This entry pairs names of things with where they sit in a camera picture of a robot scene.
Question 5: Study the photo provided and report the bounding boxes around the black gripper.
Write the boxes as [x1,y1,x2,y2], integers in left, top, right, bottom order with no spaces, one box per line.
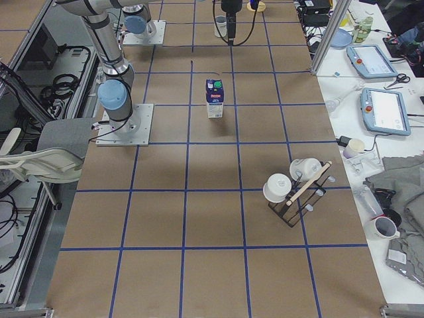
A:
[221,0,242,45]

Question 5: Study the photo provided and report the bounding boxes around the white cup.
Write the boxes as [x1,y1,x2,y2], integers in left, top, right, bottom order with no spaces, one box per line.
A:
[214,15,227,38]

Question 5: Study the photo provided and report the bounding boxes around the blue white milk carton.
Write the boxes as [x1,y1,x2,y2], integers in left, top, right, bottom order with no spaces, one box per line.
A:
[205,79,225,119]

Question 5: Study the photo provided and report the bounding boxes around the cream purple cup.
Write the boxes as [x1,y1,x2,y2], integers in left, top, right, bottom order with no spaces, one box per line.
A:
[343,138,365,159]

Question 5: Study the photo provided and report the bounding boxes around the black electronics box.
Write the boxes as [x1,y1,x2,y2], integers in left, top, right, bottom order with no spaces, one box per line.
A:
[297,0,331,27]

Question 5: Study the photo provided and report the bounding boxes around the light blue bowl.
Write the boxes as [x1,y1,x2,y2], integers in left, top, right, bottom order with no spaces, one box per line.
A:
[330,28,352,49]

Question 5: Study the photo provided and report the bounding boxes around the green glass jar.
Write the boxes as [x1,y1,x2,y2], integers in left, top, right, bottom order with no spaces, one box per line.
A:
[352,16,374,44]

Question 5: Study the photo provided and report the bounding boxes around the upper teach pendant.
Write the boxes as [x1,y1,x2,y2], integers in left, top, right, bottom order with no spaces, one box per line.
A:
[346,45,398,79]

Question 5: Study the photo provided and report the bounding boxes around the teach pendant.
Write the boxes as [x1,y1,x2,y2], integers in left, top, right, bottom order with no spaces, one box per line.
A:
[360,87,411,136]
[346,45,398,79]

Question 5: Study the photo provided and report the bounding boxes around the black power adapter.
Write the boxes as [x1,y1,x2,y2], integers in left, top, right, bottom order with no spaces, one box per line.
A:
[336,136,352,148]

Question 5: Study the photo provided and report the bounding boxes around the white mug on rack rear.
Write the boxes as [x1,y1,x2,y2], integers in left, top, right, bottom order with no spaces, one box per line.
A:
[290,158,322,182]

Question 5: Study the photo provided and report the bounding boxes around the white mug on rack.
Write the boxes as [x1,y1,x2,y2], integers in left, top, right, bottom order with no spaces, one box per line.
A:
[262,173,292,203]
[290,158,322,182]

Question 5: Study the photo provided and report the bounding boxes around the lower teach pendant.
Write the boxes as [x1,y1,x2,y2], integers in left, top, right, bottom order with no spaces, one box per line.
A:
[360,87,411,136]

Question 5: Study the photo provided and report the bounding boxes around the white mug on rack front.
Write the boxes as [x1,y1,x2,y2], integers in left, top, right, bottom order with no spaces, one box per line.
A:
[262,173,292,203]

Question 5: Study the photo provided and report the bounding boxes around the black scissors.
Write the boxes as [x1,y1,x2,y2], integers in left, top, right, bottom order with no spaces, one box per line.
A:
[384,73,411,89]

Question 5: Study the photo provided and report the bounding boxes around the clear plastic packaging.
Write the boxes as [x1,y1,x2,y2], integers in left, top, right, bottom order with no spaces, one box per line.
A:
[346,152,384,176]

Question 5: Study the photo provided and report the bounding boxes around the grey white office chair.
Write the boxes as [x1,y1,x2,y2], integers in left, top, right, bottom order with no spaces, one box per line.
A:
[1,117,96,210]

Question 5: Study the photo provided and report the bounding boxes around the grey cloth pile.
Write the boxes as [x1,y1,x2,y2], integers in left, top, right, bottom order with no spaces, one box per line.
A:
[364,155,423,286]

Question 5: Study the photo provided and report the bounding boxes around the white mug red rim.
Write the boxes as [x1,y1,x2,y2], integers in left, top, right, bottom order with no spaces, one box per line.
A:
[363,216,400,240]

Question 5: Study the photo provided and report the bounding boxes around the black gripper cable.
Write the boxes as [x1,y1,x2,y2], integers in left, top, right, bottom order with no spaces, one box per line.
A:
[211,0,260,47]

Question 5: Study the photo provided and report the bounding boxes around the aluminium frame post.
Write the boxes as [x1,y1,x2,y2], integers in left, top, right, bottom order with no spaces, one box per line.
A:
[311,0,351,75]

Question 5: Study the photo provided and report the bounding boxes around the black wire mug rack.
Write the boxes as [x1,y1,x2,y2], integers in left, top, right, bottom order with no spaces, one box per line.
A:
[268,161,335,227]

